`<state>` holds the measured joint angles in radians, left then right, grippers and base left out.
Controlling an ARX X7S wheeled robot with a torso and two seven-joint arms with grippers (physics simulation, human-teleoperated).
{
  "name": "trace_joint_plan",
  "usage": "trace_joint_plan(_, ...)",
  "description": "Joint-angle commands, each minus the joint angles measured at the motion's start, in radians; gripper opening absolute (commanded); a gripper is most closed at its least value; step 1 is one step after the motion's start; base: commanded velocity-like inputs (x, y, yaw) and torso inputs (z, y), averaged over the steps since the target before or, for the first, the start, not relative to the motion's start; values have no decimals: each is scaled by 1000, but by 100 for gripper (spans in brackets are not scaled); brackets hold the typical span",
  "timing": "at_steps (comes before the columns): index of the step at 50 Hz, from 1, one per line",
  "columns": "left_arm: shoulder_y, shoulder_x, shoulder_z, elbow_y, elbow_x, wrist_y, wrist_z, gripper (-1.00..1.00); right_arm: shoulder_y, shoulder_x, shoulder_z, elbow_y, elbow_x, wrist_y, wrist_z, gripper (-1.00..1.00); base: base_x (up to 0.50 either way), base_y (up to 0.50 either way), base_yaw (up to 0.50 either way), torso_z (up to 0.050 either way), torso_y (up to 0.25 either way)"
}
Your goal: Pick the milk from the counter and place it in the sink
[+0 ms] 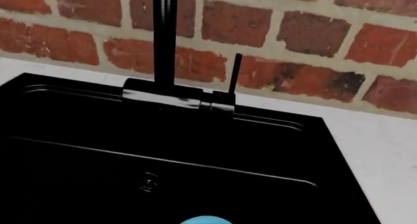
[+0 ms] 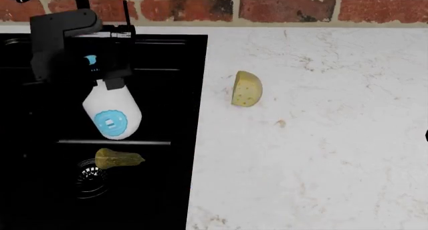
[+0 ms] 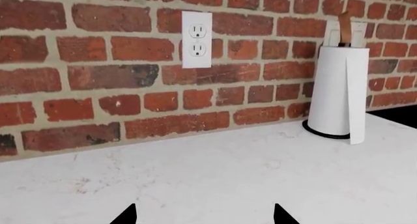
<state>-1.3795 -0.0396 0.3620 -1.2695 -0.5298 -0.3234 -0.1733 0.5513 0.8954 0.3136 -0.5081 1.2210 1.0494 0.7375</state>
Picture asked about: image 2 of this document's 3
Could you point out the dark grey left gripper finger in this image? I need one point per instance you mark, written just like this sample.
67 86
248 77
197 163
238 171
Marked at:
114 83

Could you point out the thin black rod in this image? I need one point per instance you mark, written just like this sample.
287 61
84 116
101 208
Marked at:
126 14

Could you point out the black kitchen sink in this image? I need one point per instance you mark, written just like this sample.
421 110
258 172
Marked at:
157 164

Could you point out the round metal sink drain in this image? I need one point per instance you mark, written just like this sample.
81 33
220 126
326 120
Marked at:
89 177

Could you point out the yellow cheese wedge with holes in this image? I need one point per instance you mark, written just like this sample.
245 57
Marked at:
246 89

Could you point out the white milk bottle blue label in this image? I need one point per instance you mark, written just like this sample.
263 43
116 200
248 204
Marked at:
113 114

